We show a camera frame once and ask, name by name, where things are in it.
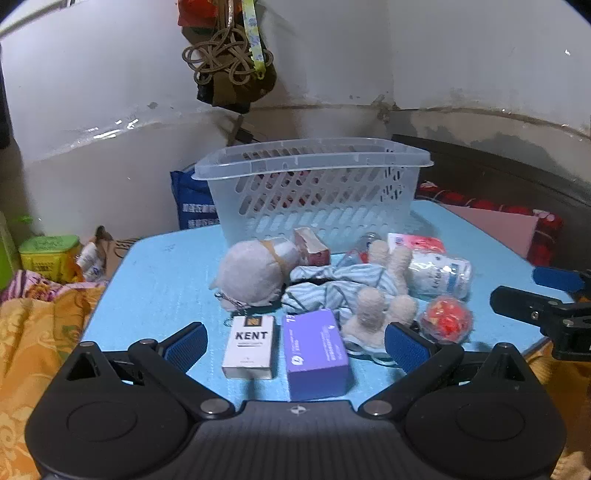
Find light green carton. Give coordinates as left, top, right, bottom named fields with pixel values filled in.
left=0, top=212, right=21, bottom=287

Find small clear plastic bottle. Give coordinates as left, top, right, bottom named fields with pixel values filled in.
left=339, top=233, right=382, bottom=268

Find orange patterned blanket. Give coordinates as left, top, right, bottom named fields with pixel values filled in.
left=0, top=281, right=591, bottom=480

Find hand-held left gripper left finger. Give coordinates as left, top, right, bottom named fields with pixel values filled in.
left=55, top=322, right=236, bottom=421

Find pink cloth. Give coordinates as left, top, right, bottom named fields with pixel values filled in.
left=443, top=203, right=541, bottom=261

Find white cigarette box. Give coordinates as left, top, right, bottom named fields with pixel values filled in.
left=221, top=315, right=280, bottom=380

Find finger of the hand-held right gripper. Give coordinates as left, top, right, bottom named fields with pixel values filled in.
left=489, top=286, right=561, bottom=329
left=532, top=266, right=591, bottom=292

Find white snack packets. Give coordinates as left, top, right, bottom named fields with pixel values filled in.
left=76, top=242, right=109, bottom=280

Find dark wooden headboard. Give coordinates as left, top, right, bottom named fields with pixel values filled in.
left=392, top=134, right=591, bottom=206

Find grey plush toy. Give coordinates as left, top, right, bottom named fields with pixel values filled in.
left=210, top=237, right=301, bottom=328

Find clear plastic basket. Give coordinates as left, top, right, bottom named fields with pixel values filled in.
left=191, top=137, right=435, bottom=252

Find blue striped cloth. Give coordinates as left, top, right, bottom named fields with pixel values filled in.
left=281, top=264, right=393, bottom=324

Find purple floral sheet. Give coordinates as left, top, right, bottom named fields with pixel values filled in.
left=0, top=269, right=84, bottom=303

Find small red box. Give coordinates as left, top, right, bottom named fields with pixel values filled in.
left=293, top=227, right=332, bottom=267

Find red ball in clear wrap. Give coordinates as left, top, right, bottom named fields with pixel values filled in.
left=418, top=295, right=474, bottom=344

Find red hanging cloth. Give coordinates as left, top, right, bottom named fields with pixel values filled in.
left=178, top=0, right=245, bottom=28

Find beige plush bunny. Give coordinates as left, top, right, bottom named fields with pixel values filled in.
left=342, top=240, right=419, bottom=347

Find brown paper bag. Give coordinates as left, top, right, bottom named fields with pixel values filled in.
left=95, top=225, right=139, bottom=278

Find red tissue pack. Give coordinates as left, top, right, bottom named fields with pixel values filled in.
left=387, top=232, right=446, bottom=257

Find green tin box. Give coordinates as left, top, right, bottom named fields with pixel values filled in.
left=18, top=234, right=81, bottom=282

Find yellow-green strap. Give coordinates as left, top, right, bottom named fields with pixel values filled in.
left=242, top=0, right=273, bottom=79

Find red floral blanket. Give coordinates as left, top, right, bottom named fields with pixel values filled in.
left=416, top=180, right=564, bottom=268

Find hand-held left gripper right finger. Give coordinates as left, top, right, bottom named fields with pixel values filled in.
left=355, top=322, right=536, bottom=421

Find purple box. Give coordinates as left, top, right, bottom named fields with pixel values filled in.
left=281, top=308, right=349, bottom=401

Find blue tote bag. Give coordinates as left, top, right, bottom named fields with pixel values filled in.
left=170, top=170, right=222, bottom=229

